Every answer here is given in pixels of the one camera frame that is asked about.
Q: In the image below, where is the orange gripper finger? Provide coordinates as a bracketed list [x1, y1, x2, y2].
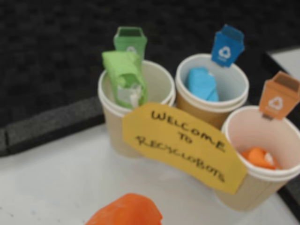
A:
[84, 193, 164, 225]

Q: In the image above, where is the green paper ball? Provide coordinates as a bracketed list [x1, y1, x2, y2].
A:
[101, 50, 150, 110]

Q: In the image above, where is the orange paper ball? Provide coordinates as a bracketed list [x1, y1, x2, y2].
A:
[240, 146, 282, 171]

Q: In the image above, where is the blue paper ball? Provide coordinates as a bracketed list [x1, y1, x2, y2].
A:
[185, 67, 220, 103]

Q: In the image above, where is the yellow handwritten welcome sign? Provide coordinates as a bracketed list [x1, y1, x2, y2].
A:
[121, 102, 248, 195]

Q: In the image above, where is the ribbed beige paper cup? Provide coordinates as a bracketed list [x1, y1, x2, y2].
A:
[214, 105, 300, 211]
[97, 60, 176, 159]
[174, 53, 250, 131]

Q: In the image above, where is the green recycling bin tag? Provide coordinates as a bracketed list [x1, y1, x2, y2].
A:
[113, 26, 148, 62]

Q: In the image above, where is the orange recycling bin tag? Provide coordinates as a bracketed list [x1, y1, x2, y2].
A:
[258, 71, 300, 121]

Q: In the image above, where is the blue recycling bin tag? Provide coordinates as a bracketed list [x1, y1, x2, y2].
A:
[211, 24, 246, 69]

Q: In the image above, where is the white board black frame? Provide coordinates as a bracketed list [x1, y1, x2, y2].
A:
[262, 45, 300, 79]

